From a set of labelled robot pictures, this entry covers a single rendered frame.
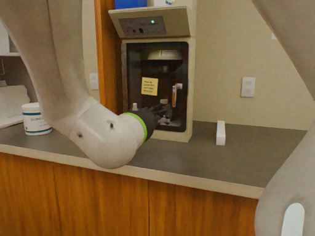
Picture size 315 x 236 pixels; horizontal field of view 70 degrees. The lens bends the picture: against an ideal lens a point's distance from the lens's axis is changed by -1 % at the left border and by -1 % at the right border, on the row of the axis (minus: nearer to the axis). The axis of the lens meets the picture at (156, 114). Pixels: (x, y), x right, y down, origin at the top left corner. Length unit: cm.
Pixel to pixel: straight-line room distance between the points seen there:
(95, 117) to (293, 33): 35
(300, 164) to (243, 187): 57
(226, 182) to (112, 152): 44
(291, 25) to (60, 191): 106
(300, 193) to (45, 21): 29
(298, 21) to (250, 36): 115
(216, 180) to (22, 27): 66
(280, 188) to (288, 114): 127
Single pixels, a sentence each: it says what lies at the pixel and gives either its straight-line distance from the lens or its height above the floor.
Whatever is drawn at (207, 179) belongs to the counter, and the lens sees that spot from 77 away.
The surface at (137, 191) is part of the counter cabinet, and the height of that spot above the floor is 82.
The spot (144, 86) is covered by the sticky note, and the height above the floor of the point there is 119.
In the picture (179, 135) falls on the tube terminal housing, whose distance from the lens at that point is 105.
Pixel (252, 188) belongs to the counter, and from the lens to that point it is 78.
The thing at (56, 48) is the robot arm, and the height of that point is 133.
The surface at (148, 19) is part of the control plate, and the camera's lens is 96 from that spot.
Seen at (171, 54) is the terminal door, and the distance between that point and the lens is 99.
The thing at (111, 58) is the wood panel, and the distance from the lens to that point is 111.
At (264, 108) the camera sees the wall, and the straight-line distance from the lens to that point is 144.
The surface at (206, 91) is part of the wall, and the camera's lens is 142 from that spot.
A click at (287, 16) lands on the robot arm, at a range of 26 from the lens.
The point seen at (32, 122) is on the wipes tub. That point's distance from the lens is 128.
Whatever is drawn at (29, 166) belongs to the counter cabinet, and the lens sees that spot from 121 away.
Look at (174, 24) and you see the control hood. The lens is 95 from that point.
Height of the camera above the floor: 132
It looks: 14 degrees down
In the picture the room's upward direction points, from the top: straight up
